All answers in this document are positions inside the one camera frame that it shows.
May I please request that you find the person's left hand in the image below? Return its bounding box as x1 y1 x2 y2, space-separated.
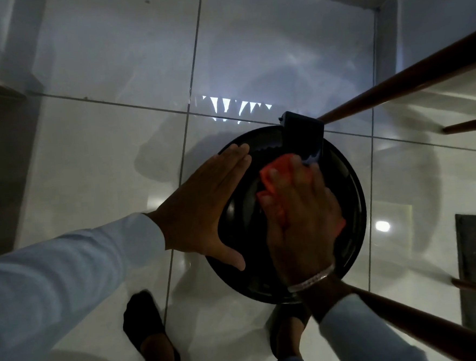
142 142 260 278

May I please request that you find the person's right hand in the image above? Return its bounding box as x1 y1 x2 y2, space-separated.
254 152 352 295

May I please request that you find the red cleaning cloth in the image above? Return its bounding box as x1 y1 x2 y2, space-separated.
254 150 347 242

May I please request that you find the person's right forearm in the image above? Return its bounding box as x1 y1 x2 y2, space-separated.
297 269 433 361

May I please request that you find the person's left forearm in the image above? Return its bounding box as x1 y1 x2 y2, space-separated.
0 211 175 361

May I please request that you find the black bin hinge block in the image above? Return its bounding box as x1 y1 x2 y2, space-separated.
278 108 328 168

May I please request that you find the person's black left shoe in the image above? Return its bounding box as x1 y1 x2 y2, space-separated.
121 288 181 361

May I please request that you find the brown wooden chair leg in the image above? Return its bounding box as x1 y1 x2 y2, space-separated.
347 276 476 361
313 27 476 125

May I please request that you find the silver bracelet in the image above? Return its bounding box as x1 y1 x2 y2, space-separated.
286 263 338 294

